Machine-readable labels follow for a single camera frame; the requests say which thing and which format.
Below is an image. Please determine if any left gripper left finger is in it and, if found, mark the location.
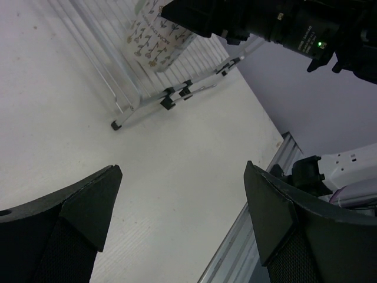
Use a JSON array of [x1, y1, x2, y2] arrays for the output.
[[1, 165, 123, 282]]

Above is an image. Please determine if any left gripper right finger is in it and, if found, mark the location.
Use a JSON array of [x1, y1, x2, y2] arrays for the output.
[[244, 162, 376, 282]]

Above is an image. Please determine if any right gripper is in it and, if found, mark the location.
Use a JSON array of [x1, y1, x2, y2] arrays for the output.
[[161, 0, 250, 44]]

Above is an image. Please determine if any floral patterned mug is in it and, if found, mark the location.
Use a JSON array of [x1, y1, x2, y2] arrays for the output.
[[123, 0, 196, 73]]

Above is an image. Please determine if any green plastic cup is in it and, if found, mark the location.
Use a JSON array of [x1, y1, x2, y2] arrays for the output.
[[134, 0, 146, 15]]

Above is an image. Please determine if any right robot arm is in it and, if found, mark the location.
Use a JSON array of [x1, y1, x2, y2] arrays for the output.
[[162, 1, 376, 282]]

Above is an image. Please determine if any metal dish rack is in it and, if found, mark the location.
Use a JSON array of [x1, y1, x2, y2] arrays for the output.
[[51, 1, 263, 130]]

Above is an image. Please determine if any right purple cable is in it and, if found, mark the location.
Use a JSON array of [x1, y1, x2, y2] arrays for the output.
[[328, 176, 377, 207]]

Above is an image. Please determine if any aluminium mounting rail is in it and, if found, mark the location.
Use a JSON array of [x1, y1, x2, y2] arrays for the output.
[[198, 132, 302, 283]]

